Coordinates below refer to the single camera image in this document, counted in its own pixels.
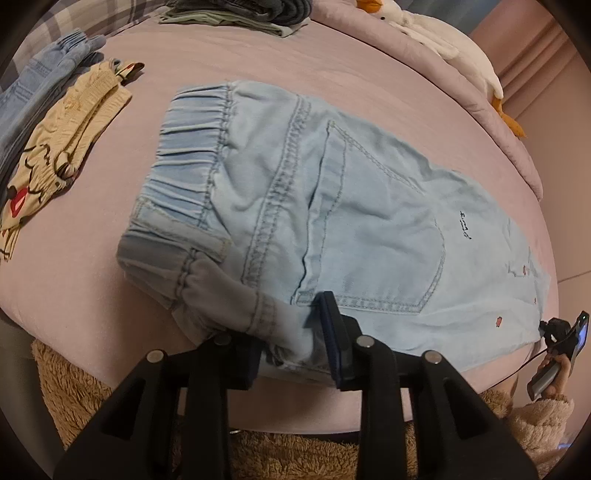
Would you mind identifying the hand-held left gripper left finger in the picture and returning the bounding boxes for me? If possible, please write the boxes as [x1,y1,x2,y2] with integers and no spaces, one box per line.
[53,332,265,480]

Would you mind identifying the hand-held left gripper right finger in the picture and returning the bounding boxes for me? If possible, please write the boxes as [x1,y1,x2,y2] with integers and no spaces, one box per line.
[318,291,539,480]

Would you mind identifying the light blue denim pants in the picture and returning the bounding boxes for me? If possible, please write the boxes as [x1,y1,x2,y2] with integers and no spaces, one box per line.
[116,79,553,385]

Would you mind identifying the person's right forearm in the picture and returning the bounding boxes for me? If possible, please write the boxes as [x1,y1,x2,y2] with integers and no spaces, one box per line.
[507,392,577,463]

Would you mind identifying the yellow printed pants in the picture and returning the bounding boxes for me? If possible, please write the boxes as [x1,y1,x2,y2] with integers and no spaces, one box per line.
[0,59,145,262]

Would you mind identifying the person's right hand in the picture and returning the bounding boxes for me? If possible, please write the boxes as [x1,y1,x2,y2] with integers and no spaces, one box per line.
[541,353,577,398]

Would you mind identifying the bed with pink sheet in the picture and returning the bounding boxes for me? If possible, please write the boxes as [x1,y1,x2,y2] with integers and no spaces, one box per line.
[0,0,560,435]

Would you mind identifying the brown fluffy fabric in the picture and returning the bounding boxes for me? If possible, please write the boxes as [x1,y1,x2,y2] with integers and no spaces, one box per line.
[31,339,514,480]

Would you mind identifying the pink quilt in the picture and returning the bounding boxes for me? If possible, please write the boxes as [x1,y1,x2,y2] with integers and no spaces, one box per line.
[308,0,544,200]

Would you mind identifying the pink curtain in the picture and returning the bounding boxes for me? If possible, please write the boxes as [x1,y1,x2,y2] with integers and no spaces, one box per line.
[466,9,588,278]

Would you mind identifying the white goose plush toy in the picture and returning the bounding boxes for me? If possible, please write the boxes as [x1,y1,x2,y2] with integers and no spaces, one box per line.
[355,0,527,139]

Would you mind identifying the dark blue garment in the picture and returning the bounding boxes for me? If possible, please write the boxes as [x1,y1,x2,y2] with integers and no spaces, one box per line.
[217,0,313,29]

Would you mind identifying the blue jeans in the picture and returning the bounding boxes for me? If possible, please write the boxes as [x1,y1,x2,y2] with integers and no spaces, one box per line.
[0,28,108,185]

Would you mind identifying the plaid cloth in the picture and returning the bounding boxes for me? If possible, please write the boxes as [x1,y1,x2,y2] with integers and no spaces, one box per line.
[25,0,154,48]

